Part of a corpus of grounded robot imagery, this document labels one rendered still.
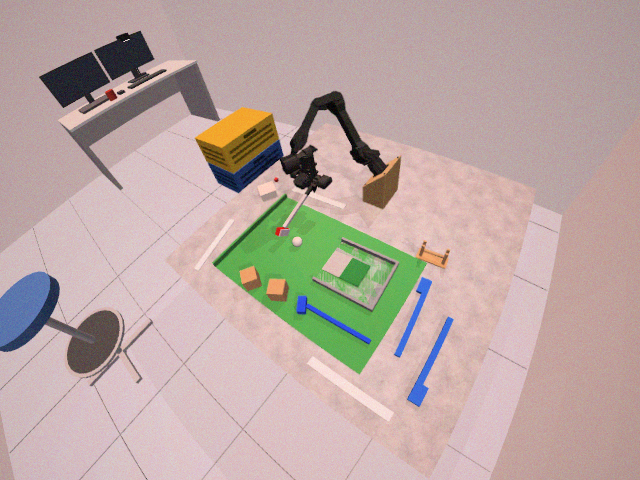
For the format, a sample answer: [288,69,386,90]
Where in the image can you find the green flat mat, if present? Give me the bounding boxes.
[216,197,427,375]

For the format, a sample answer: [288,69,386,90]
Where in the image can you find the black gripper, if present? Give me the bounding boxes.
[289,162,333,192]

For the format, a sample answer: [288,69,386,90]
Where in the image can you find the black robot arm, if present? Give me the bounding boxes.
[280,91,389,189]

